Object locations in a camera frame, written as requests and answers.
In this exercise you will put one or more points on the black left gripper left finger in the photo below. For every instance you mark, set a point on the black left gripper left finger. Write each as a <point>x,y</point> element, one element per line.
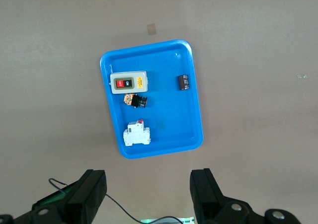
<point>87,196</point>

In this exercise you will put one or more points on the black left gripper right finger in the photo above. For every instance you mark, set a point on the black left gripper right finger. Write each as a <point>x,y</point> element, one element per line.
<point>207,196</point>

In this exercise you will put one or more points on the white circuit breaker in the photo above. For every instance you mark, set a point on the white circuit breaker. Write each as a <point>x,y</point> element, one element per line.
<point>136,134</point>

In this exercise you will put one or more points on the blue plastic tray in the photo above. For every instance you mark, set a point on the blue plastic tray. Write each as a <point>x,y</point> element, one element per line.
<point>164,114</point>

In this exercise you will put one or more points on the red black push button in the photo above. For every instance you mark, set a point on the red black push button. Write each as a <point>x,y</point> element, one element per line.
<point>135,101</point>

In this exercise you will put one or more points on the small black terminal block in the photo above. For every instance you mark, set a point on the small black terminal block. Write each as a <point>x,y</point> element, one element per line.
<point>183,82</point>

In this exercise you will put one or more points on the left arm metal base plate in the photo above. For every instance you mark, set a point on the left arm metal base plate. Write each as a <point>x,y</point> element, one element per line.
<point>187,219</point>

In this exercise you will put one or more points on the grey on-off switch box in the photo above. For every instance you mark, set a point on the grey on-off switch box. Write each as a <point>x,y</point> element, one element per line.
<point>129,82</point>

